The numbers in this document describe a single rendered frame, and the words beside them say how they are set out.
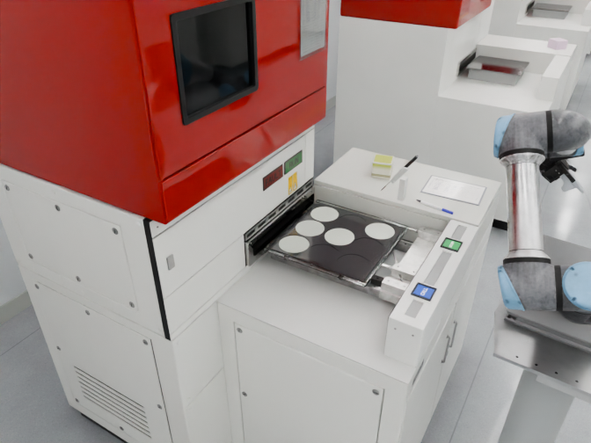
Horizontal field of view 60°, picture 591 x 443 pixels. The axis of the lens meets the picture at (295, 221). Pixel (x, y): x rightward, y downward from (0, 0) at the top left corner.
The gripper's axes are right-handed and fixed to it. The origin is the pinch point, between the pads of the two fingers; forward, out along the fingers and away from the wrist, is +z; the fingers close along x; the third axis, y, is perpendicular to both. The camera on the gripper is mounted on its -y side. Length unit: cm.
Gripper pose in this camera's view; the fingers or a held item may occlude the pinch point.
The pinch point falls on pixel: (581, 181)
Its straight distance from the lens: 219.3
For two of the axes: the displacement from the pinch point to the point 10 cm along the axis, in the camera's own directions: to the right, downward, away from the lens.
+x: -2.4, 5.9, -7.7
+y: -5.8, 5.5, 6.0
